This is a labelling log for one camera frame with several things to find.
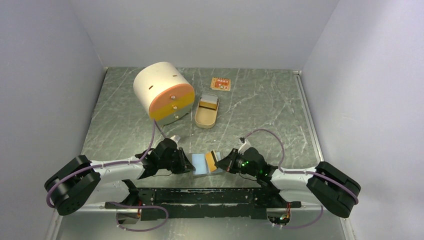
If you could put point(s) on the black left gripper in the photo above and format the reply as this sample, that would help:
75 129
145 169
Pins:
184 165

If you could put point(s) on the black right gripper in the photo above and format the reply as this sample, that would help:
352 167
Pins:
228 163

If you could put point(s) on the gold credit card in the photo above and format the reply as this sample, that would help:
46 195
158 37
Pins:
211 159

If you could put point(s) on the gold oval tray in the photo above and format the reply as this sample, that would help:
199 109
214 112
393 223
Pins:
205 118

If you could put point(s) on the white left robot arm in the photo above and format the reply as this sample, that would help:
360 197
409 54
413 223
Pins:
82 181

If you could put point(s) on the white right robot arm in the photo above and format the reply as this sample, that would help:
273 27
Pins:
323 184

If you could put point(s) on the cream cylindrical drawer box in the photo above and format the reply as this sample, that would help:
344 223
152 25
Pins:
163 92

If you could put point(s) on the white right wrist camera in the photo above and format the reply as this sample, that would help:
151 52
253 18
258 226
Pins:
245 144

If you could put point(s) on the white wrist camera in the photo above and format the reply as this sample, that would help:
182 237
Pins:
176 138
245 144

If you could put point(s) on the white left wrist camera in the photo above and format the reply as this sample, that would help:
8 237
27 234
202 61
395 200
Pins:
176 138

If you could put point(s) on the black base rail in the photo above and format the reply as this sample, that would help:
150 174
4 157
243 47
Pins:
189 203

